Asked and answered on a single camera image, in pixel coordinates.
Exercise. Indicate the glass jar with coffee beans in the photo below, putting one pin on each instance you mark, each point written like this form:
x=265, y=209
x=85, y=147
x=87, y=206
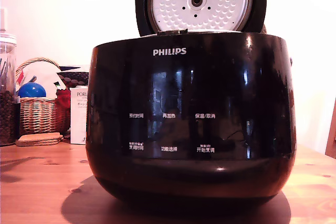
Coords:
x=6, y=108

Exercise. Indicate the dark dotted bowl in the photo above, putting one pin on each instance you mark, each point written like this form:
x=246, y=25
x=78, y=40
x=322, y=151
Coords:
x=74, y=77

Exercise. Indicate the woven wicker basket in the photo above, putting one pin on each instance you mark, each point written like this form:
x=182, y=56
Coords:
x=39, y=115

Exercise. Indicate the white paper card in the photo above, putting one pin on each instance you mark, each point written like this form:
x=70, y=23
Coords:
x=44, y=73

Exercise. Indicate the red cloth pouch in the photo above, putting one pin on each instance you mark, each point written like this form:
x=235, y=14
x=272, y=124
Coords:
x=63, y=99

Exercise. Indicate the black rice cooker lid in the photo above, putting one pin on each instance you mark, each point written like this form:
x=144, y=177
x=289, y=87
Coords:
x=141, y=3

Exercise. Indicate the black Philips rice cooker body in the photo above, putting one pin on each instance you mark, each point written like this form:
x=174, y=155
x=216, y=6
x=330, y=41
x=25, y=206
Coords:
x=189, y=90

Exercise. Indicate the white printed carton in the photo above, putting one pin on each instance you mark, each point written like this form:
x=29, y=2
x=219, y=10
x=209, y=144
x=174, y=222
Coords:
x=78, y=119

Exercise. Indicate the cork coaster stack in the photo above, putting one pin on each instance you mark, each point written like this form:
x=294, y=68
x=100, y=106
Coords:
x=39, y=139

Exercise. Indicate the silver inner pot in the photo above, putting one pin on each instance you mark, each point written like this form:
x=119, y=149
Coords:
x=212, y=32

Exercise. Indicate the blue ball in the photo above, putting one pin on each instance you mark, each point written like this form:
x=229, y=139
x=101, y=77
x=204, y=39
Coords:
x=31, y=90

